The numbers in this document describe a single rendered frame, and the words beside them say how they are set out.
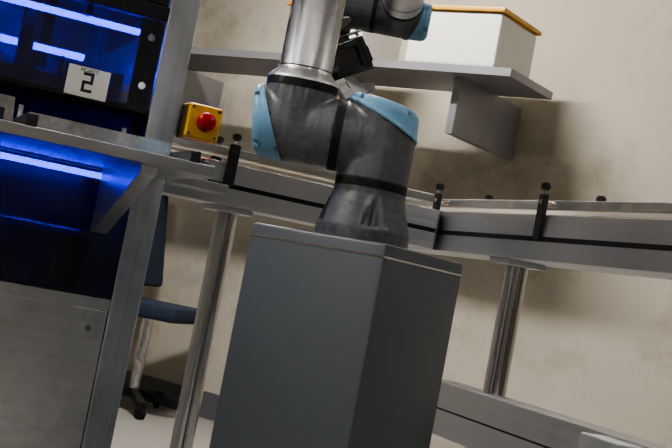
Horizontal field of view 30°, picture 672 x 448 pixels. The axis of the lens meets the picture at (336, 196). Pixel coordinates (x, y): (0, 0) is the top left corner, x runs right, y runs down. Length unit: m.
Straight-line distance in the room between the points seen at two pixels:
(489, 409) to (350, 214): 0.85
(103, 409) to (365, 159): 0.91
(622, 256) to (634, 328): 2.63
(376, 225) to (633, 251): 0.55
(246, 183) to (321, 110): 0.81
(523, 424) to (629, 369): 2.41
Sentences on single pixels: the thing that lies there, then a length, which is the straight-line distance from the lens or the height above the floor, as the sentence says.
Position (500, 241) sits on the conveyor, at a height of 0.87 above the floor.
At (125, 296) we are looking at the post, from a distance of 2.57.
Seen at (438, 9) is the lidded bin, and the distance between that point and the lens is 4.84.
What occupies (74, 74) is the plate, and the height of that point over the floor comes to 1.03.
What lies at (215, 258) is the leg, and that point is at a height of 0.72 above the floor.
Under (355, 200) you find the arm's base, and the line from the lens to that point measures 1.93.
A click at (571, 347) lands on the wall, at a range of 5.00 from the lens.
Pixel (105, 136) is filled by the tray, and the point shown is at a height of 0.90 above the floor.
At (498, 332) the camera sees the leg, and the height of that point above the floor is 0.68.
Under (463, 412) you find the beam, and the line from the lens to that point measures 2.75.
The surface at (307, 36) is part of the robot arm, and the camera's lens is 1.98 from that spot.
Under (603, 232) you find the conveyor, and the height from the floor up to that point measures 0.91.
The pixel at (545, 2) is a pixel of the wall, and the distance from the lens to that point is 5.33.
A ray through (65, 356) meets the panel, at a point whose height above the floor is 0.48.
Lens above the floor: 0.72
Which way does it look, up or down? 4 degrees up
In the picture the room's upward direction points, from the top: 11 degrees clockwise
